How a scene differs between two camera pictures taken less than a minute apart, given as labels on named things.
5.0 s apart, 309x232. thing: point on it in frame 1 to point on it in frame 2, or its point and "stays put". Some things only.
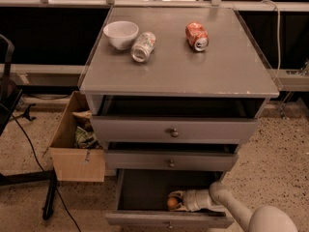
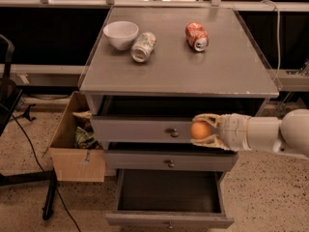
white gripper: x=194 y=200 to x=235 y=130
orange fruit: x=171 y=203 to x=200 y=130
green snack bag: x=86 y=139 stays put
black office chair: x=11 y=100 stays put
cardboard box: x=74 y=163 stays put
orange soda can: x=197 y=36 stays put
